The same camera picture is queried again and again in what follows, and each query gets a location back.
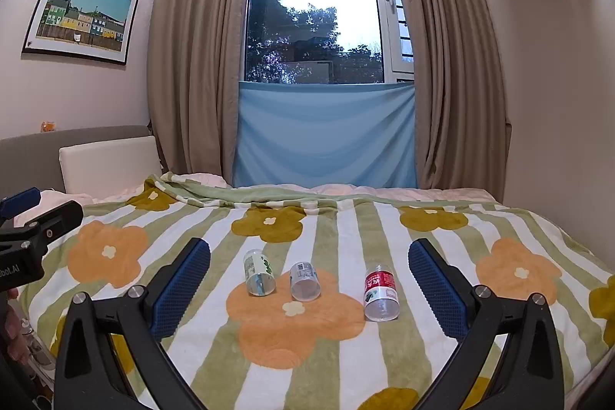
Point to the grey headboard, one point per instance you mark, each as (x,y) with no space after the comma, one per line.
(29,155)

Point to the person's left hand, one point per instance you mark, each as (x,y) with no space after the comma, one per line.
(10,328)

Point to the framed houses picture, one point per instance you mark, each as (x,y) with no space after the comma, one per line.
(81,11)

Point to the light blue cloth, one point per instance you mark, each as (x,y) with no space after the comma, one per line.
(326,136)

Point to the clear cup red label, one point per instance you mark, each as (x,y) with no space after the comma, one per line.
(381,292)

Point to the clear cup green label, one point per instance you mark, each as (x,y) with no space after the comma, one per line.
(259,273)

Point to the small orange item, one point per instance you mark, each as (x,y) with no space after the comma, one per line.
(48,127)

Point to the floral striped blanket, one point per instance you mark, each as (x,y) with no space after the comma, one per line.
(336,222)

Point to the white pillow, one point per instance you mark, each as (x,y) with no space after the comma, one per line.
(110,162)

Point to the blue label plastic bottle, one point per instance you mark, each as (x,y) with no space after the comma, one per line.
(304,281)

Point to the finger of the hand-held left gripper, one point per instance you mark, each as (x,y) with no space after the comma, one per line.
(21,200)
(57,218)

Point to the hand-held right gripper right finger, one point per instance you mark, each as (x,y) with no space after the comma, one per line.
(437,290)

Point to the beige curtain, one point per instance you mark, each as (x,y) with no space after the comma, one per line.
(456,69)
(197,54)

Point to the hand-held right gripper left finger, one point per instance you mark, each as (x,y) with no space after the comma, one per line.
(182,290)

